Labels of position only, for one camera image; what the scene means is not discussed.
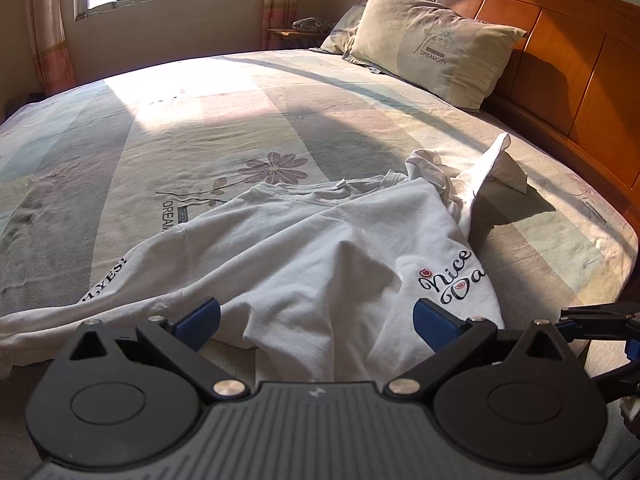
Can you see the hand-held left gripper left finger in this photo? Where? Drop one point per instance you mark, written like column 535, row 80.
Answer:
column 200, row 317

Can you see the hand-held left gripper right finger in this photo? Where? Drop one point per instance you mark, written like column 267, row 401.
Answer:
column 435, row 324

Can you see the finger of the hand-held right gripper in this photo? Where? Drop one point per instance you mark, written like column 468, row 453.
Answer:
column 600, row 321

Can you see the white printed t-shirt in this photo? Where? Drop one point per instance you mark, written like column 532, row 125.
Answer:
column 310, row 260

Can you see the bed with floral sheet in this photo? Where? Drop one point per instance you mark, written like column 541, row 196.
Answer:
column 200, row 125

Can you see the wooden headboard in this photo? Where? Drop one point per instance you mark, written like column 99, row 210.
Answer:
column 565, row 70

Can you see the beige pillow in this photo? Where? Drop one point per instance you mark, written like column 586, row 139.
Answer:
column 425, row 40

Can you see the wooden nightstand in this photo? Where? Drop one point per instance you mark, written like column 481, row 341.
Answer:
column 287, row 35

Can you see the grey-blue pillow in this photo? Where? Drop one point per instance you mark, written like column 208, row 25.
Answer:
column 340, row 30

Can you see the grey bundle on nightstand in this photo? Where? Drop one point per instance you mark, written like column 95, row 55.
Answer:
column 312, row 25

